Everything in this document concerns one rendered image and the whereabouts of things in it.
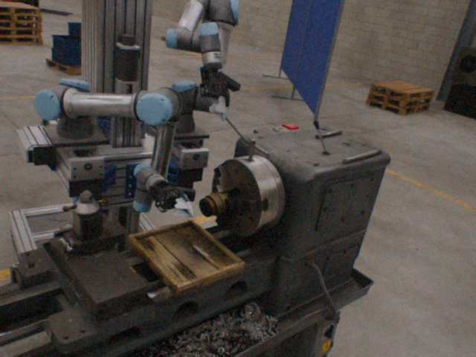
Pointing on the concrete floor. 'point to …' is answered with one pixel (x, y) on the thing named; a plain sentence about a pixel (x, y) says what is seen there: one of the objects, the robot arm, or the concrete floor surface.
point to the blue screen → (310, 48)
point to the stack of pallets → (18, 18)
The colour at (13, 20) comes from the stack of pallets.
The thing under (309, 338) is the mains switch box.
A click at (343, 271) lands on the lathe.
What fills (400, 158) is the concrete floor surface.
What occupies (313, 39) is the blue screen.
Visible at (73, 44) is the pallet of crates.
